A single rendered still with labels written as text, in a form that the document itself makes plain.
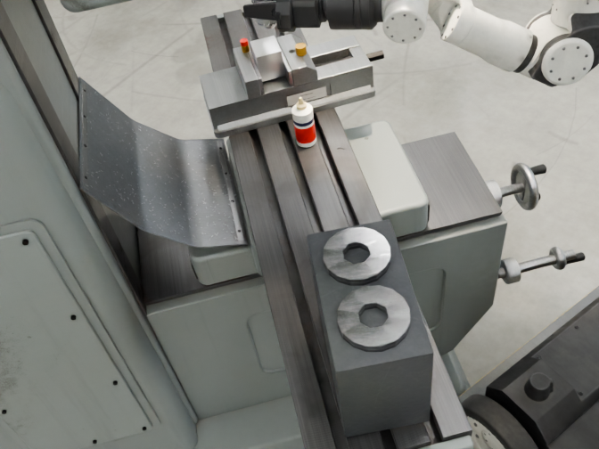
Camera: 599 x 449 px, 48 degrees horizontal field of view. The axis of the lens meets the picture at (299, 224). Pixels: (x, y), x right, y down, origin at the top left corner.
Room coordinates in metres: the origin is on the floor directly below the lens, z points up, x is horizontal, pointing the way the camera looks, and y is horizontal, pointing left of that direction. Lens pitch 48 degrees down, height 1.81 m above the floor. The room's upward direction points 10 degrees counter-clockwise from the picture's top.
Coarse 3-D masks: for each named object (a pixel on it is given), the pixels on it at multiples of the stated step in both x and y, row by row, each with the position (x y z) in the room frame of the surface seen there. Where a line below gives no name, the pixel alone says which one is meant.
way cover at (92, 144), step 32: (96, 96) 1.12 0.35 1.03; (96, 128) 1.01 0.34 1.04; (128, 128) 1.10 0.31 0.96; (96, 160) 0.92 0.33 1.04; (128, 160) 0.99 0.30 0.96; (160, 160) 1.05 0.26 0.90; (192, 160) 1.08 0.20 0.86; (224, 160) 1.08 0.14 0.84; (96, 192) 0.83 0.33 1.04; (128, 192) 0.90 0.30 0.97; (160, 192) 0.94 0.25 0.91; (192, 192) 0.98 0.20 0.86; (224, 192) 0.98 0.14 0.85; (160, 224) 0.85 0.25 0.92; (192, 224) 0.89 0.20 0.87; (224, 224) 0.89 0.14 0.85
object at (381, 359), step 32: (384, 224) 0.60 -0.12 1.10; (320, 256) 0.57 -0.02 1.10; (352, 256) 0.56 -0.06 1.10; (384, 256) 0.54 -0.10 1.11; (320, 288) 0.52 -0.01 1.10; (352, 288) 0.51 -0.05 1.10; (384, 288) 0.49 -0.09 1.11; (352, 320) 0.45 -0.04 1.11; (384, 320) 0.45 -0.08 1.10; (416, 320) 0.44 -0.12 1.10; (352, 352) 0.42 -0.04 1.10; (384, 352) 0.41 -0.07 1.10; (416, 352) 0.40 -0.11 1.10; (352, 384) 0.39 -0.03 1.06; (384, 384) 0.39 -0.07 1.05; (416, 384) 0.39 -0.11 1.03; (352, 416) 0.39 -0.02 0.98; (384, 416) 0.39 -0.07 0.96; (416, 416) 0.39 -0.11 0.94
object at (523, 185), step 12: (516, 168) 1.09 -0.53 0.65; (528, 168) 1.06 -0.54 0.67; (540, 168) 1.06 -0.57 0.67; (492, 180) 1.07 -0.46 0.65; (516, 180) 1.09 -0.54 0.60; (528, 180) 1.04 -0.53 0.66; (492, 192) 1.03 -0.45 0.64; (504, 192) 1.05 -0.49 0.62; (516, 192) 1.05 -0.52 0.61; (528, 192) 1.04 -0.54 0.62; (528, 204) 1.01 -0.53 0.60
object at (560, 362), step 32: (576, 320) 0.70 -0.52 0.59; (544, 352) 0.64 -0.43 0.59; (576, 352) 0.63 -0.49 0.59; (512, 384) 0.57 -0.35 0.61; (544, 384) 0.55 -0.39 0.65; (576, 384) 0.56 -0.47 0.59; (544, 416) 0.50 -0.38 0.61; (576, 416) 0.51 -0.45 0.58; (544, 448) 0.47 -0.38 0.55; (576, 448) 0.45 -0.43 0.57
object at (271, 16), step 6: (246, 6) 0.99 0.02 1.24; (252, 6) 0.98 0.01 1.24; (258, 6) 0.98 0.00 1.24; (264, 6) 0.98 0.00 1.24; (270, 6) 0.97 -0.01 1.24; (246, 12) 0.99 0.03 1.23; (252, 12) 0.98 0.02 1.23; (258, 12) 0.98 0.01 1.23; (264, 12) 0.98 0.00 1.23; (270, 12) 0.97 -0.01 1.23; (258, 18) 0.98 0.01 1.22; (264, 18) 0.98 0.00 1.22; (270, 18) 0.97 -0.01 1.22
